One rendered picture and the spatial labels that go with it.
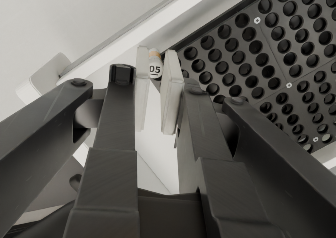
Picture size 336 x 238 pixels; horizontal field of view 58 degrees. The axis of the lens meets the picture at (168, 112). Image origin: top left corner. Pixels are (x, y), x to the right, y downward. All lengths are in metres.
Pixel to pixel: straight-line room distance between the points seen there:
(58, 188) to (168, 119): 0.61
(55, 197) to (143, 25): 0.52
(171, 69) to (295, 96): 0.19
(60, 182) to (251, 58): 0.58
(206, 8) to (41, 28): 0.22
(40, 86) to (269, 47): 0.21
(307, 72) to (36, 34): 0.33
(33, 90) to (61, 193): 0.47
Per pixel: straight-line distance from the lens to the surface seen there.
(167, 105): 0.15
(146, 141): 0.39
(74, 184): 0.34
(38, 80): 0.29
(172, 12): 0.29
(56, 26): 0.44
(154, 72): 0.21
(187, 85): 0.17
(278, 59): 0.31
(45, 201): 0.73
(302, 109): 0.34
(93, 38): 0.43
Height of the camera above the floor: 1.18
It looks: 66 degrees down
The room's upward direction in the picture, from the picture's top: 172 degrees clockwise
